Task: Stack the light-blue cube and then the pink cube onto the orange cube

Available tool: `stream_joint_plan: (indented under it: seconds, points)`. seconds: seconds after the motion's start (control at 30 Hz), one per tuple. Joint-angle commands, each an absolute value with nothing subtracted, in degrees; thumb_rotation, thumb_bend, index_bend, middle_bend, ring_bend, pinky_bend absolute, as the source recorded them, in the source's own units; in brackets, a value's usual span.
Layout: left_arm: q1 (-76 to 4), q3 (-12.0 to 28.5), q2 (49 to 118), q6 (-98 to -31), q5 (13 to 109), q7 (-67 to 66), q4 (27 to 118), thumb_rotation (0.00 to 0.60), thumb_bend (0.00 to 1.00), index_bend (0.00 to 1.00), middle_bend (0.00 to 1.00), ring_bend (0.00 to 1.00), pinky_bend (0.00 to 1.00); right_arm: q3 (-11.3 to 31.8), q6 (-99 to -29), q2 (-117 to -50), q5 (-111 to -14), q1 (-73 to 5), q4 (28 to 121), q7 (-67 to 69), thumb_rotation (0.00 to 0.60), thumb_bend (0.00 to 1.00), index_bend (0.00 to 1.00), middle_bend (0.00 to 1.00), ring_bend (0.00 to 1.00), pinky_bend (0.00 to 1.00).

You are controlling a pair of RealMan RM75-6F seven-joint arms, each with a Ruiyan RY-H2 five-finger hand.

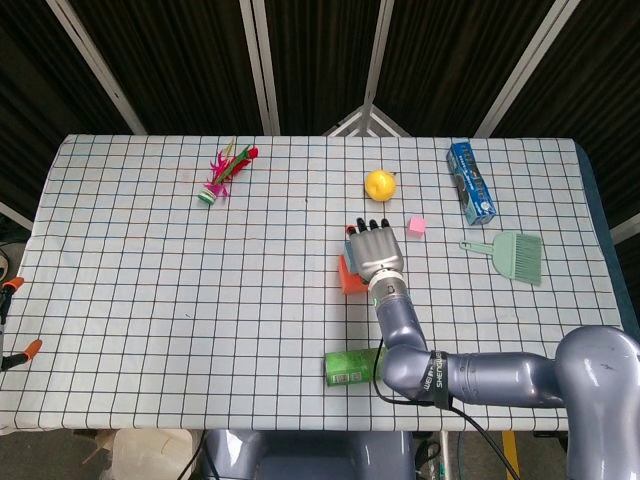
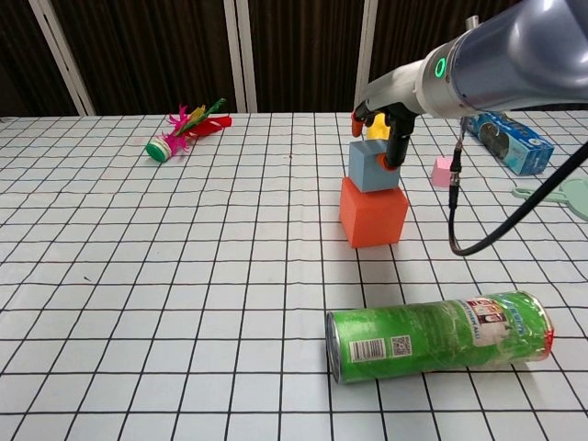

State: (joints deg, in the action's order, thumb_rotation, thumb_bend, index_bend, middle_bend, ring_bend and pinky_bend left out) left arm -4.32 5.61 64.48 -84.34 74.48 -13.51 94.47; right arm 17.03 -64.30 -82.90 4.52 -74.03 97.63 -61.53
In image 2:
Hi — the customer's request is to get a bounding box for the right robot hand silver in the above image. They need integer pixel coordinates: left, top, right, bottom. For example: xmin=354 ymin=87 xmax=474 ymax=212
xmin=351 ymin=59 xmax=427 ymax=171

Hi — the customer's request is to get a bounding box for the blue foam cube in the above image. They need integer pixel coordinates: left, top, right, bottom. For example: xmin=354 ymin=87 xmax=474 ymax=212
xmin=348 ymin=139 xmax=400 ymax=194

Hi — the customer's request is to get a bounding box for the pink foam cube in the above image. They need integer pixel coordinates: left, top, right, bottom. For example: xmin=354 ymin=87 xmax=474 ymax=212
xmin=431 ymin=156 xmax=456 ymax=188

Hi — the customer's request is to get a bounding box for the mint green hand brush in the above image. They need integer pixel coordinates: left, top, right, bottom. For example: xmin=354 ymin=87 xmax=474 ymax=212
xmin=512 ymin=177 xmax=588 ymax=223

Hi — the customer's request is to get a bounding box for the yellow ball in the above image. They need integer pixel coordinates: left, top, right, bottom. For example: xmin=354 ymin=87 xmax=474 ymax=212
xmin=366 ymin=112 xmax=394 ymax=142

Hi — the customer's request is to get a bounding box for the orange foam cube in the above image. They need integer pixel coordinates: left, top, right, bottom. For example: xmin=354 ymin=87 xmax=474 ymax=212
xmin=339 ymin=177 xmax=410 ymax=249

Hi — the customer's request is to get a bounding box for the blue cookie box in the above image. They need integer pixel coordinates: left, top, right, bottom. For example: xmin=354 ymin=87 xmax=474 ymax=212
xmin=461 ymin=109 xmax=556 ymax=176

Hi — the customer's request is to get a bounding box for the colourful feather shuttlecock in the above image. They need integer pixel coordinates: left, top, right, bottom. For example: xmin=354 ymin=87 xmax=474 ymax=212
xmin=145 ymin=96 xmax=233 ymax=164

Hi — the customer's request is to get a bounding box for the green chips can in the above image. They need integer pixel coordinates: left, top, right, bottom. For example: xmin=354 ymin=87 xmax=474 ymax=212
xmin=324 ymin=289 xmax=555 ymax=384

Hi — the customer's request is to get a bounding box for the white checked tablecloth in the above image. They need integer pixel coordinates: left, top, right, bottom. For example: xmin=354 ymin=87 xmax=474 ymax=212
xmin=0 ymin=109 xmax=588 ymax=441

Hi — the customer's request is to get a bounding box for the dark folding screen white frame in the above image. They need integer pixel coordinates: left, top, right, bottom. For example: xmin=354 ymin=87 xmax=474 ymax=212
xmin=0 ymin=0 xmax=588 ymax=117

